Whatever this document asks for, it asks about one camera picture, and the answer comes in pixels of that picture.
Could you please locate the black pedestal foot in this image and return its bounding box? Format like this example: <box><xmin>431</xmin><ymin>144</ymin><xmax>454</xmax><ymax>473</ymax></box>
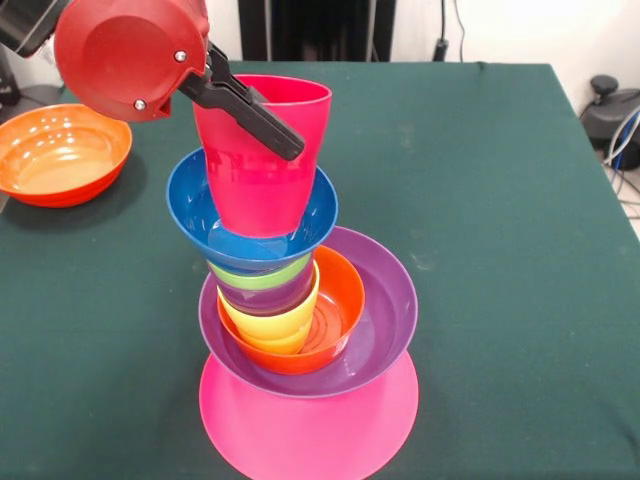
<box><xmin>579</xmin><ymin>74</ymin><xmax>640</xmax><ymax>147</ymax></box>
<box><xmin>19</xmin><ymin>82</ymin><xmax>69</xmax><ymax>107</ymax></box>

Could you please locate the dark green tablecloth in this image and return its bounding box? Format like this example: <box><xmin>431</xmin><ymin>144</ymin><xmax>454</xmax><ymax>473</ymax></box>
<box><xmin>0</xmin><ymin>58</ymin><xmax>640</xmax><ymax>480</ymax></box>

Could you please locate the small orange bowl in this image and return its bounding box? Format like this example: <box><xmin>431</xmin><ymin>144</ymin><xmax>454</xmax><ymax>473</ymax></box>
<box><xmin>216</xmin><ymin>244</ymin><xmax>367</xmax><ymax>376</ymax></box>

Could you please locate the purple bowl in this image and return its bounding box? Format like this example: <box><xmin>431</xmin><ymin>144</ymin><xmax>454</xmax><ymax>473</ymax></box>
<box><xmin>198</xmin><ymin>224</ymin><xmax>420</xmax><ymax>400</ymax></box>

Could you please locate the blue bowl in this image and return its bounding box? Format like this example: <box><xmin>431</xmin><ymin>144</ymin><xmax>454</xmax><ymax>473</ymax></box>
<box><xmin>165</xmin><ymin>148</ymin><xmax>340</xmax><ymax>275</ymax></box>

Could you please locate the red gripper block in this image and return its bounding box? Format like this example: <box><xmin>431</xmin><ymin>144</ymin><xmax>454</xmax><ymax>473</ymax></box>
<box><xmin>53</xmin><ymin>0</ymin><xmax>307</xmax><ymax>163</ymax></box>

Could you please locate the large orange bowl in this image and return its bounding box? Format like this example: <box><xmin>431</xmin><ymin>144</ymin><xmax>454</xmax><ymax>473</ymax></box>
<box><xmin>0</xmin><ymin>103</ymin><xmax>134</xmax><ymax>209</ymax></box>

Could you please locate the yellow cup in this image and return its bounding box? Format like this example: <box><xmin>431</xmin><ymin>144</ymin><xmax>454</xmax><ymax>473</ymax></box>
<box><xmin>216</xmin><ymin>263</ymin><xmax>321</xmax><ymax>356</ymax></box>

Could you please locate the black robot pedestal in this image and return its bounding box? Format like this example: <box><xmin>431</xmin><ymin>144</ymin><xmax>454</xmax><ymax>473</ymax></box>
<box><xmin>238</xmin><ymin>0</ymin><xmax>396</xmax><ymax>62</ymax></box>

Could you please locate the black wall plug cable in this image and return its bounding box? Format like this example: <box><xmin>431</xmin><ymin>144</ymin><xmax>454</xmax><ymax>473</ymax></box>
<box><xmin>432</xmin><ymin>0</ymin><xmax>467</xmax><ymax>62</ymax></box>

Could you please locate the cable bundle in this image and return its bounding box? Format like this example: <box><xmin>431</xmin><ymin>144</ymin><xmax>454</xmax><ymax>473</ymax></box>
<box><xmin>602</xmin><ymin>107</ymin><xmax>640</xmax><ymax>219</ymax></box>

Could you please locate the pink bowl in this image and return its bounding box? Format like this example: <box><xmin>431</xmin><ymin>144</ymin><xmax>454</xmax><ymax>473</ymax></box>
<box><xmin>198</xmin><ymin>347</ymin><xmax>420</xmax><ymax>480</ymax></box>

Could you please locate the purple cup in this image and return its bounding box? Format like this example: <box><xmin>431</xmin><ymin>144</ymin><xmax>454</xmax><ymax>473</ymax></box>
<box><xmin>214</xmin><ymin>269</ymin><xmax>318</xmax><ymax>317</ymax></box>

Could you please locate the red cup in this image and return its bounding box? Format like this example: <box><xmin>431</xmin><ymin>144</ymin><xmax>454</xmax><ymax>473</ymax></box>
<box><xmin>193</xmin><ymin>73</ymin><xmax>334</xmax><ymax>239</ymax></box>

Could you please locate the green cup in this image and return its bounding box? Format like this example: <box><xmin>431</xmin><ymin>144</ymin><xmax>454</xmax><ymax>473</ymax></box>
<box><xmin>207</xmin><ymin>252</ymin><xmax>315</xmax><ymax>291</ymax></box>

